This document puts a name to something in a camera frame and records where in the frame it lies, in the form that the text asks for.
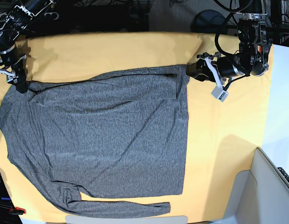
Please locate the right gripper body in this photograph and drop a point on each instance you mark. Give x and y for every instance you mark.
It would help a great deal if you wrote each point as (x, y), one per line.
(15, 62)

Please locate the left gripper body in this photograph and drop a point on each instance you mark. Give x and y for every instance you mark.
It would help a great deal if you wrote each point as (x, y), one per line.
(203, 68)

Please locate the grey long-sleeve shirt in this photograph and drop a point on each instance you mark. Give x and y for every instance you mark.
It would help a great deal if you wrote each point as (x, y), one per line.
(88, 146)

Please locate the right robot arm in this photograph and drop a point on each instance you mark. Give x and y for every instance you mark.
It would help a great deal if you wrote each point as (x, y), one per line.
(22, 14)

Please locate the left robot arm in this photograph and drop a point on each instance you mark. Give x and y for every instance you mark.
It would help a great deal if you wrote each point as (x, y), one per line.
(254, 46)

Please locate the red black clamp right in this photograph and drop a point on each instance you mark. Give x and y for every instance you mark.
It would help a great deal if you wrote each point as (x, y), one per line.
(265, 49)

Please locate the red black clamp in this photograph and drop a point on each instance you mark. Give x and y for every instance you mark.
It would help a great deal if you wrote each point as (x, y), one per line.
(16, 211)
(265, 49)

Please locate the yellow table cloth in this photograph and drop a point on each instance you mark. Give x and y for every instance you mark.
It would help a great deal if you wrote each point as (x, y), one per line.
(222, 135)

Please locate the red black clamp left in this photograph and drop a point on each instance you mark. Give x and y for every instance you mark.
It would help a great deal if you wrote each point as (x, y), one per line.
(16, 211)

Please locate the black remote on box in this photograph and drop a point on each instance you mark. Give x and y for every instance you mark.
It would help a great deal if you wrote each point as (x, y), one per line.
(284, 173)

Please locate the white cardboard box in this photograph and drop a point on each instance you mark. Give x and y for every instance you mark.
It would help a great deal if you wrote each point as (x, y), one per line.
(259, 195)

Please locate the grey plate at table edge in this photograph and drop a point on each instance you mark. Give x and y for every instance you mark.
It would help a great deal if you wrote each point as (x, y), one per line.
(153, 220)

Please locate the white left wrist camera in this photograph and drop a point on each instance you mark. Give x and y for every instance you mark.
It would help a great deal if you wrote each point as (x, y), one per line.
(219, 93)

